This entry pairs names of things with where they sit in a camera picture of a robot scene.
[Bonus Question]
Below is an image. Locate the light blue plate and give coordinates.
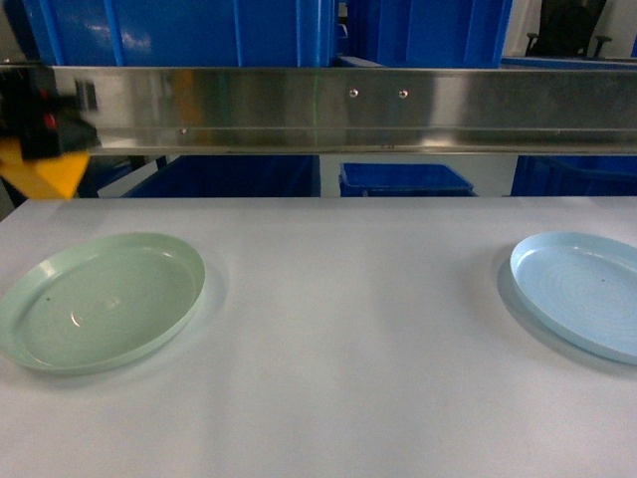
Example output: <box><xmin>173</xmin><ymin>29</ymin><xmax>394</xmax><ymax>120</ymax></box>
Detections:
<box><xmin>509</xmin><ymin>231</ymin><xmax>636</xmax><ymax>364</ymax></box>

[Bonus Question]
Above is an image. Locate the stainless steel rail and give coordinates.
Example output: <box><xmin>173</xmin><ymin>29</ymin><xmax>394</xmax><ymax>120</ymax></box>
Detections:
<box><xmin>50</xmin><ymin>67</ymin><xmax>636</xmax><ymax>155</ymax></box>

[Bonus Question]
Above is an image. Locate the yellow toy block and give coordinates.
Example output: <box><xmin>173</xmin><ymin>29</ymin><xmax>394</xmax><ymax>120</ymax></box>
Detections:
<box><xmin>1</xmin><ymin>137</ymin><xmax>90</xmax><ymax>199</ymax></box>

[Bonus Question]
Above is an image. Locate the blue bin lower right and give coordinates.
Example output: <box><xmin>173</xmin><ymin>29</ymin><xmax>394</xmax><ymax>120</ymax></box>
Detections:
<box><xmin>511</xmin><ymin>155</ymin><xmax>636</xmax><ymax>196</ymax></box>

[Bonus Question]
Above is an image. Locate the blue bin centre top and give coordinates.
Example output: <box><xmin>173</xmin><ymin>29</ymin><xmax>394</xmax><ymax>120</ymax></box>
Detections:
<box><xmin>347</xmin><ymin>0</ymin><xmax>513</xmax><ymax>69</ymax></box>

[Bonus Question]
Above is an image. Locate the large blue bin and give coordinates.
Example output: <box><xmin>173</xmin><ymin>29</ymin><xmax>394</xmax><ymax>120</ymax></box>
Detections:
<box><xmin>1</xmin><ymin>0</ymin><xmax>337</xmax><ymax>67</ymax></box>

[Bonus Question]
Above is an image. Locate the black office chair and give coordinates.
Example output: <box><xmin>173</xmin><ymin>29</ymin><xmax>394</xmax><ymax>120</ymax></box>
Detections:
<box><xmin>525</xmin><ymin>0</ymin><xmax>612</xmax><ymax>59</ymax></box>

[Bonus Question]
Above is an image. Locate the blue bin lower left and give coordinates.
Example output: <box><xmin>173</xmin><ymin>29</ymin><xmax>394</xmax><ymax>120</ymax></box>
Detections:
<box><xmin>124</xmin><ymin>155</ymin><xmax>320</xmax><ymax>198</ymax></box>

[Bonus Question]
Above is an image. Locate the light green plate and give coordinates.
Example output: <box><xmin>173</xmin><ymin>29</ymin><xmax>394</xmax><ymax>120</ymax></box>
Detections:
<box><xmin>1</xmin><ymin>233</ymin><xmax>206</xmax><ymax>374</ymax></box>

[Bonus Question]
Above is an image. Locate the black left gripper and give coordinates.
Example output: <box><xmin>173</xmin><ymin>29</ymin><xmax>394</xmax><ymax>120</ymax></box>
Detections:
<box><xmin>1</xmin><ymin>66</ymin><xmax>99</xmax><ymax>160</ymax></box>

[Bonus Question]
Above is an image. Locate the small blue bin below rail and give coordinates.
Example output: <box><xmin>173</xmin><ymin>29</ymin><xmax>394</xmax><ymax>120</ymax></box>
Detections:
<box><xmin>338</xmin><ymin>162</ymin><xmax>476</xmax><ymax>197</ymax></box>

